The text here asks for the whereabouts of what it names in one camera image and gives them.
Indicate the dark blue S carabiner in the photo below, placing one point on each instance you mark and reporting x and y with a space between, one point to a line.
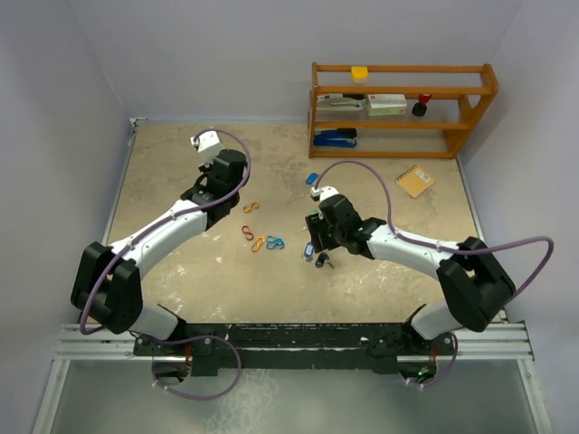
275 245

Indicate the blue key tag with keys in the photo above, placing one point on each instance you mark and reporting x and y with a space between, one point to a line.
308 252

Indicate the black base frame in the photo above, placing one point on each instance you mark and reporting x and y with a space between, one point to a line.
384 348

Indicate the yellow spiral notebook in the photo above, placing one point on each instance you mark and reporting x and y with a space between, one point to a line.
415 181

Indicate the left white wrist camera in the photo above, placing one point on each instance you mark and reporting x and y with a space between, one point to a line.
208 146

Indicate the wooden shelf rack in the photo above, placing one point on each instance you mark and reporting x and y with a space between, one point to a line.
446 100

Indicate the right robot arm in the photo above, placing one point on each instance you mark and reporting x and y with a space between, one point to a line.
475 287

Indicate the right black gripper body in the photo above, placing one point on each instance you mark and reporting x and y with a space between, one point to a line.
331 237

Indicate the orange s carabiner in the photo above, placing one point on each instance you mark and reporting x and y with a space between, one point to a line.
250 207
259 242

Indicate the yellow block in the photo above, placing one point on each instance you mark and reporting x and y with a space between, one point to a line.
359 74

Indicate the blue stapler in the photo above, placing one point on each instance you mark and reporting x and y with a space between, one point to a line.
339 137

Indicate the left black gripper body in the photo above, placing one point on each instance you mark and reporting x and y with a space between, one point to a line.
207 171

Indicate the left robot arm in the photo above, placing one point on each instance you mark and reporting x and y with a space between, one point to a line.
107 287

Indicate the grey stapler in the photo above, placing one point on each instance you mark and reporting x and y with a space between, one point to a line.
340 102

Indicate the red S carabiner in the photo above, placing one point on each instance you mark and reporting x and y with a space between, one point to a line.
248 234

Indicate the blue key tag far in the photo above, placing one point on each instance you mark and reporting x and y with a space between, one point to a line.
312 178

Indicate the black key fob with key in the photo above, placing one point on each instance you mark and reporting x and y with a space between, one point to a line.
323 260

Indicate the white red box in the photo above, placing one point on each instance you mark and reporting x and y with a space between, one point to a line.
385 104

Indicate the red black stamp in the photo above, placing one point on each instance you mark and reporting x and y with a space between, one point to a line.
420 107

